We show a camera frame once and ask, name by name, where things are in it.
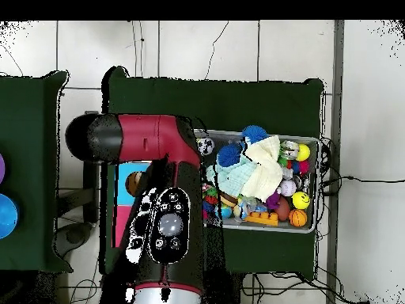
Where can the blue fuzzy ball with eye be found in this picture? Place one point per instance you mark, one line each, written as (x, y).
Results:
(254, 133)

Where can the cream knitted cloth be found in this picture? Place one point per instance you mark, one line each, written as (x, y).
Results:
(265, 171)

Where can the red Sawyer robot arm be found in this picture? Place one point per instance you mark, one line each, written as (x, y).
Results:
(145, 139)

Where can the wooden box with three holes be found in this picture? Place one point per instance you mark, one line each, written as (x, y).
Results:
(125, 190)

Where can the metal mesh bin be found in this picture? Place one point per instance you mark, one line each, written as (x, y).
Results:
(269, 228)

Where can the black and white soccer ball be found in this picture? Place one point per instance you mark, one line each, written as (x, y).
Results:
(206, 145)

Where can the blue spiky ball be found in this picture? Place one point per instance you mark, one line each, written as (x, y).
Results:
(228, 154)

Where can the mint knitted cloth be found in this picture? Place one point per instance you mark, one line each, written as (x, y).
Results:
(234, 179)

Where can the orange toy block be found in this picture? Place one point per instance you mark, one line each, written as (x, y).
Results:
(261, 218)

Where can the dark green table cloth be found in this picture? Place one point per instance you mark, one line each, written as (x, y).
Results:
(25, 158)
(253, 101)

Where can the plain yellow ball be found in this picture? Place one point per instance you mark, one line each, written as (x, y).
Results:
(303, 153)

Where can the yellow smiley ball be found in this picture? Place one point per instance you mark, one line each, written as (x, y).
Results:
(300, 200)

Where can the orange toy basketball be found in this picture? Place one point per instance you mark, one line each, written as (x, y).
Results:
(297, 218)

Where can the black upright panel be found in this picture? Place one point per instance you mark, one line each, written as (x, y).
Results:
(91, 190)

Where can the dark grey stand base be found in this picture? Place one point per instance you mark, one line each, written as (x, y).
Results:
(74, 236)

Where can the large purple ball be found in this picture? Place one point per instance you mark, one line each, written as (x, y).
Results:
(1, 167)

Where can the large blue ball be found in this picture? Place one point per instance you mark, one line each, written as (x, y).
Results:
(6, 215)

